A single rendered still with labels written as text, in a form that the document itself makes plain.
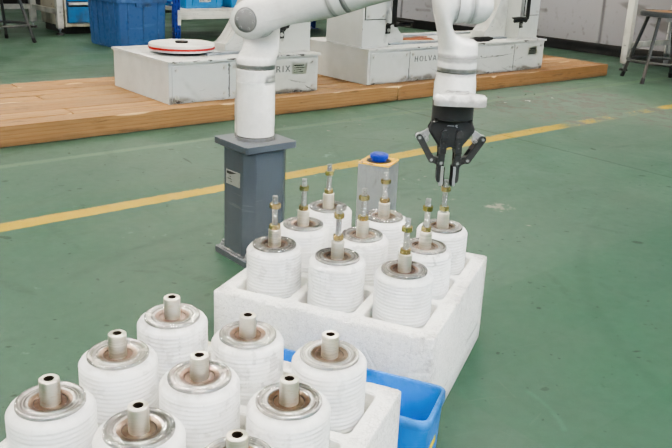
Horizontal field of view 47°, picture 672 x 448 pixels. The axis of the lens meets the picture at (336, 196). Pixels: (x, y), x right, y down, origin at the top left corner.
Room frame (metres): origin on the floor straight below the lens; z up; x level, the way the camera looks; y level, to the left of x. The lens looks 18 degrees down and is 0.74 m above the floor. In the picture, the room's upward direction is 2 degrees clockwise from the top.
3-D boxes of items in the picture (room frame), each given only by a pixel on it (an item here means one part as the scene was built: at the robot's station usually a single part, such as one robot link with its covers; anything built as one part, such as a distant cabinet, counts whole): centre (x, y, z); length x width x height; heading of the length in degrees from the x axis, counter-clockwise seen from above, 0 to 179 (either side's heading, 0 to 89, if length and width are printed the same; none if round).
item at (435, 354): (1.32, -0.05, 0.09); 0.39 x 0.39 x 0.18; 68
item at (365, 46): (4.71, -0.53, 0.45); 1.51 x 0.57 x 0.74; 130
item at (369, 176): (1.61, -0.09, 0.16); 0.07 x 0.07 x 0.31; 68
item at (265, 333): (0.92, 0.11, 0.25); 0.08 x 0.08 x 0.01
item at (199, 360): (0.81, 0.15, 0.26); 0.02 x 0.02 x 0.03
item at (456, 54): (1.38, -0.20, 0.62); 0.09 x 0.07 x 0.15; 97
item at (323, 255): (1.21, -0.01, 0.25); 0.08 x 0.08 x 0.01
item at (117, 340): (0.85, 0.26, 0.26); 0.02 x 0.02 x 0.03
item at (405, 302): (1.16, -0.12, 0.16); 0.10 x 0.10 x 0.18
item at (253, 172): (1.83, 0.20, 0.15); 0.15 x 0.15 x 0.30; 40
